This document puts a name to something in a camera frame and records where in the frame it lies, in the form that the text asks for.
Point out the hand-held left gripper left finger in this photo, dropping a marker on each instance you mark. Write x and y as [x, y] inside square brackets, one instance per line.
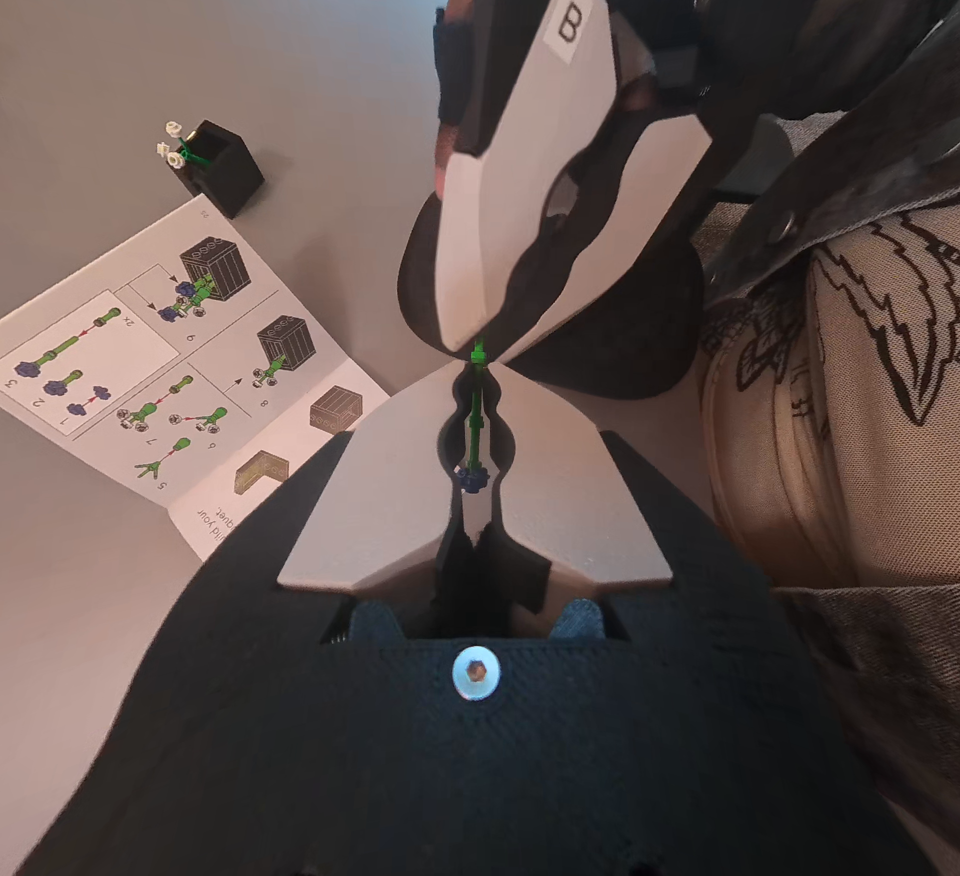
[367, 501]

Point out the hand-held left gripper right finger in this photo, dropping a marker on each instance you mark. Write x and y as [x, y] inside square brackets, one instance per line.
[577, 509]

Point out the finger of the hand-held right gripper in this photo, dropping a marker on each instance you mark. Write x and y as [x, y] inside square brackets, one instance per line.
[495, 239]
[622, 246]

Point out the blue flower lego stem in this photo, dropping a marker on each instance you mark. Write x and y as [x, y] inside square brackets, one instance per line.
[475, 426]

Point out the lego instruction booklet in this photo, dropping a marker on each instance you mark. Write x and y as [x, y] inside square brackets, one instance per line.
[150, 336]

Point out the white flower lego stem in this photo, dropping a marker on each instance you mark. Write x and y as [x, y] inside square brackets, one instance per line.
[175, 158]

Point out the person's right hand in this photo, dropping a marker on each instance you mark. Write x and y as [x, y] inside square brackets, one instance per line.
[447, 164]

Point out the person's printed beige shirt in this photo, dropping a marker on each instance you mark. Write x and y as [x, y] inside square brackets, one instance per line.
[825, 441]

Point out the black brick vase with flowers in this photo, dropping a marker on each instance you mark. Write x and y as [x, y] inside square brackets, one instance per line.
[232, 179]

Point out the person's black jacket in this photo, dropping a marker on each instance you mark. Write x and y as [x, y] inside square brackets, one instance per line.
[885, 141]

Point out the person's grey trousers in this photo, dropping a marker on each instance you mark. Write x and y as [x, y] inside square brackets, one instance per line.
[900, 666]

